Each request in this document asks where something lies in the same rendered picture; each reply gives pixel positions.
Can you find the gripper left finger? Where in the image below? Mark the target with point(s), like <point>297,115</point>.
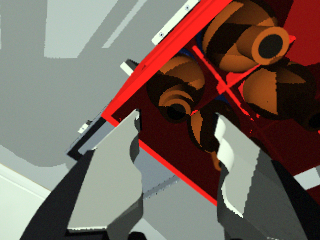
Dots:
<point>101,197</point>

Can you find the red crate with dividers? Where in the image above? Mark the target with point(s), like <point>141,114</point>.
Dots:
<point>170,144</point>

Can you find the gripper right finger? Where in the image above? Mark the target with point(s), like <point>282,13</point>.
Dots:
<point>260,199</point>

